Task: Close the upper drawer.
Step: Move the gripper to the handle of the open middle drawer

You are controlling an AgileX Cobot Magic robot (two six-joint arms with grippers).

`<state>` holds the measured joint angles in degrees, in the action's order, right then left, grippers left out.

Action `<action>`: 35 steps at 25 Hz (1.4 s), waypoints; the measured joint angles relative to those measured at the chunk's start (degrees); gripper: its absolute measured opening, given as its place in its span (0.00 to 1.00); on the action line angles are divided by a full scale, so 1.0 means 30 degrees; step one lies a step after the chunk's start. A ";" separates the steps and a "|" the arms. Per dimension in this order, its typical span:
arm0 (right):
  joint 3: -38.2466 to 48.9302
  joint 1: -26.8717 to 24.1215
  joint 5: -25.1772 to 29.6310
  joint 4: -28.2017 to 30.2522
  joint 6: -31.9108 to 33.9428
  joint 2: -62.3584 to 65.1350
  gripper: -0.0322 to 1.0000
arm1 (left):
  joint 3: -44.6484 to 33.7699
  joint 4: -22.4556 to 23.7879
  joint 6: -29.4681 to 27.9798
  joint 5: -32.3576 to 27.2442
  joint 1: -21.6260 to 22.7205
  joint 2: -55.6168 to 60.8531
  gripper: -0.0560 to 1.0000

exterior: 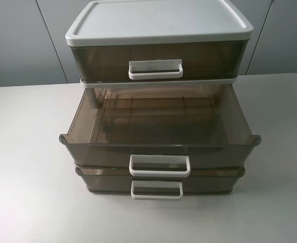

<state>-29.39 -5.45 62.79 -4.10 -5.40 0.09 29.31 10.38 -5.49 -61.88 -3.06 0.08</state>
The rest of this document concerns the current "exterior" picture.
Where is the smoky brown drawer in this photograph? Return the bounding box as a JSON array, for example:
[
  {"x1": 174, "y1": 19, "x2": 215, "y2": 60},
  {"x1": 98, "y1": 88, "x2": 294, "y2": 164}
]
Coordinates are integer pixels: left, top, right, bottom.
[
  {"x1": 75, "y1": 167, "x2": 245, "y2": 200},
  {"x1": 59, "y1": 84, "x2": 261, "y2": 169},
  {"x1": 71, "y1": 40, "x2": 247, "y2": 84}
]

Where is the white plastic drawer cabinet frame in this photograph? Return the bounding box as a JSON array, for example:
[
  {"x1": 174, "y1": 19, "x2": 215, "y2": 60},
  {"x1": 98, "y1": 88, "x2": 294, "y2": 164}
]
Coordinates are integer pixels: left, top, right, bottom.
[{"x1": 65, "y1": 1, "x2": 253, "y2": 89}]

